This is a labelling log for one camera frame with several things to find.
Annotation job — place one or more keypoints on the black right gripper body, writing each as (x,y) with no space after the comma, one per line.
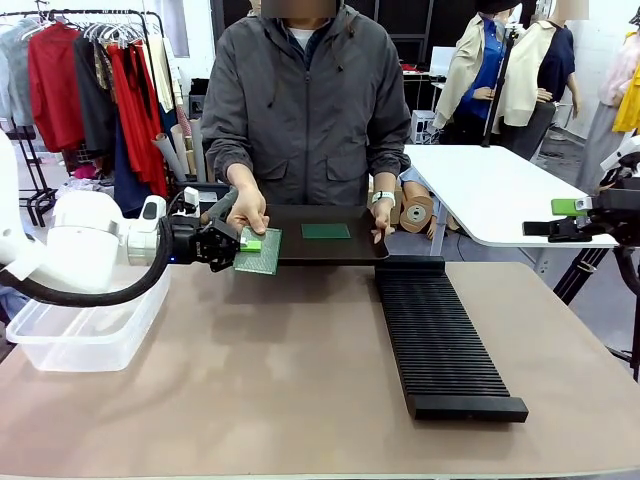
(620,215)

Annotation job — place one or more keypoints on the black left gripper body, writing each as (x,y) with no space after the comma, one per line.
(190,245)

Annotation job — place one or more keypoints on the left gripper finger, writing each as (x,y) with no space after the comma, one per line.
(222,260)
(250,246)

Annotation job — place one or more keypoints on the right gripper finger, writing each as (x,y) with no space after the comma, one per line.
(565,206)
(555,230)

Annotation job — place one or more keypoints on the green perforated PCB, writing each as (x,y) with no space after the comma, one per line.
(325,231)
(265,257)

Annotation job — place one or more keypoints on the black tray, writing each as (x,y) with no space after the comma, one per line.
(325,250)

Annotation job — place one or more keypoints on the person's left forearm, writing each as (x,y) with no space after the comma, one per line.
(387,160)

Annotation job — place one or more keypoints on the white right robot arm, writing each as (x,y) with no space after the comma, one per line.
(625,152)

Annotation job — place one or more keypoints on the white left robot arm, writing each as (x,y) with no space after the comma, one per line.
(80,235)

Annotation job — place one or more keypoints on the person's right forearm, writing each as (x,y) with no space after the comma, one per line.
(227,160)

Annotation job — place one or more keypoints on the person's right hand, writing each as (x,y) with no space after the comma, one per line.
(247,205)

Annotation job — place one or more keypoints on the person's left hand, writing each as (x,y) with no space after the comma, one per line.
(384,217)

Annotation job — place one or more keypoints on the dark storage bin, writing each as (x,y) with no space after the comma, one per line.
(205,185)

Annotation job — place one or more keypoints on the mannequin pink and yellow clothes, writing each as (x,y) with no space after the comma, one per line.
(600,140)

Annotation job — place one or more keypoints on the white table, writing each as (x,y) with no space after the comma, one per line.
(490,190)

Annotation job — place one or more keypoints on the navy garment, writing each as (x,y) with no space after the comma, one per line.
(127,190)

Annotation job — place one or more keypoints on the beige paper roll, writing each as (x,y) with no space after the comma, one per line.
(165,155)

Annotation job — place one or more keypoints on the grey tube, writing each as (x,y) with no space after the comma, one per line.
(197,150)

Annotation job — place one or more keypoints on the cardboard tube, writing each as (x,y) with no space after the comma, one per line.
(179,140)

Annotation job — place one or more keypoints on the pink clothes pile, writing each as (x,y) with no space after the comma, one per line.
(85,172)

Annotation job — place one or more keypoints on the person in grey jacket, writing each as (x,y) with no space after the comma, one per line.
(310,125)

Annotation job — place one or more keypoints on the mannequin cream and navy top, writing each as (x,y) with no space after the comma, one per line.
(525,75)

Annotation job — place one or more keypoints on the black stand pole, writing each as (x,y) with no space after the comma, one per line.
(500,85)

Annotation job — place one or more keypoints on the tan mannequin part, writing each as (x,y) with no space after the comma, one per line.
(420,187)

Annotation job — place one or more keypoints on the red dress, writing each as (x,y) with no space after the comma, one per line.
(132,115)

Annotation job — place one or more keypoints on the white wristband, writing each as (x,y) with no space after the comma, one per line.
(384,196)

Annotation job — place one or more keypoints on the clear plastic box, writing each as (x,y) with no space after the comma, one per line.
(75,345)

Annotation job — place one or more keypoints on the dark grey garment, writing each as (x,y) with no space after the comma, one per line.
(92,115)

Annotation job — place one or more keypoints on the black slotted PCB rack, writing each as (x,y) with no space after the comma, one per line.
(445,350)

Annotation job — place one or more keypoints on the white crate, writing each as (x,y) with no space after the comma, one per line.
(422,127)

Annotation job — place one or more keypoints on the mannequin beige jacket blue shirt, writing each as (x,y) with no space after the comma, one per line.
(467,75)

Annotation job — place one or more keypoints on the cream garment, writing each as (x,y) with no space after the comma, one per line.
(162,75)

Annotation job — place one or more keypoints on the blue cloth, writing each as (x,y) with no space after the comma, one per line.
(10,305)

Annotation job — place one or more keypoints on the white board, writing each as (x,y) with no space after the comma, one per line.
(442,60)

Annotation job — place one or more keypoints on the brown patterned scarf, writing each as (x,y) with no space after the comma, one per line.
(102,65)

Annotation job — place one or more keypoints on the red shirt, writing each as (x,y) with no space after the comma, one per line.
(55,90)

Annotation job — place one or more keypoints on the black metal clothes rack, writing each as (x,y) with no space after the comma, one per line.
(150,14)

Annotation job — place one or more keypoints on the light blue-grey shirt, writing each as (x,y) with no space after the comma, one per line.
(15,75)

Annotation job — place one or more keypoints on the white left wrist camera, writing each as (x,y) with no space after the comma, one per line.
(190,197)

